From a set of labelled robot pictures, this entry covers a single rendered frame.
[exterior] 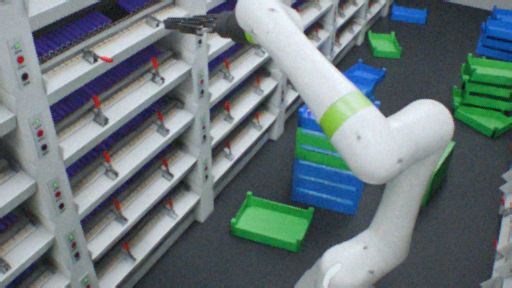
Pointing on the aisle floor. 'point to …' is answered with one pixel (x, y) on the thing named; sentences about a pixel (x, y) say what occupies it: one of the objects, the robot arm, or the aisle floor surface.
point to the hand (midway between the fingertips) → (175, 23)
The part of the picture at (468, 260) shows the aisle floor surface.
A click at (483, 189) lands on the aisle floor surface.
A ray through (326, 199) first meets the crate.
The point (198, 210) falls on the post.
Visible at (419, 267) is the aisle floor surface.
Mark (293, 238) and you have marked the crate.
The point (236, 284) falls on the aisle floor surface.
